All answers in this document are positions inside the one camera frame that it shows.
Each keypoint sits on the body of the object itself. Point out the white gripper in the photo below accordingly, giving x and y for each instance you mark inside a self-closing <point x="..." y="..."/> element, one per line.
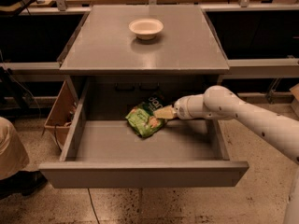
<point x="180" y="108"/>

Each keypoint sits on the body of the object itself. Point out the green rice chip bag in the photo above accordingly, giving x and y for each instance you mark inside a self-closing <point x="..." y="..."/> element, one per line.
<point x="142" y="119"/>

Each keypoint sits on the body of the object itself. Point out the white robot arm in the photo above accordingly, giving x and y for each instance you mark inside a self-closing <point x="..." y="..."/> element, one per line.
<point x="217" y="102"/>

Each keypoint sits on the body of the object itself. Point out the grey cabinet counter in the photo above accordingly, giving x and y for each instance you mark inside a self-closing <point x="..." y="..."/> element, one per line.
<point x="184" y="58"/>

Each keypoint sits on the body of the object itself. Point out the grey open drawer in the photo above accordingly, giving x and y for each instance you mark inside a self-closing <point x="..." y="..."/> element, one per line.
<point x="101" y="149"/>

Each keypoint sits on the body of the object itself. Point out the white bowl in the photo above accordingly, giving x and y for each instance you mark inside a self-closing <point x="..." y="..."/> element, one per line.
<point x="146" y="29"/>

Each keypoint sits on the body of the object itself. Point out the cardboard box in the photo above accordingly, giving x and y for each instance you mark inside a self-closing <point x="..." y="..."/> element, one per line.
<point x="61" y="115"/>

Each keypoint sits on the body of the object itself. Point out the black shoe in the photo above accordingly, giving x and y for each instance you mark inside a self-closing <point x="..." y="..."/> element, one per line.
<point x="23" y="182"/>

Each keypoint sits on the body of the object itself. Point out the beige trouser leg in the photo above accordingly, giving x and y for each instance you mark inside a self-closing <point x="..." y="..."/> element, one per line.
<point x="13" y="156"/>

